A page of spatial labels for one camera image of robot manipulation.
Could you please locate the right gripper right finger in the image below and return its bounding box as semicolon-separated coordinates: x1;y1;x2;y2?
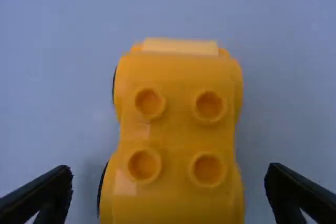
264;162;336;224

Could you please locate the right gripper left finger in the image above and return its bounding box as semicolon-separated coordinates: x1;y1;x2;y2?
0;164;74;224

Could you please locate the yellow toy car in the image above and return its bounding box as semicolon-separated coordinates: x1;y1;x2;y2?
97;37;245;224

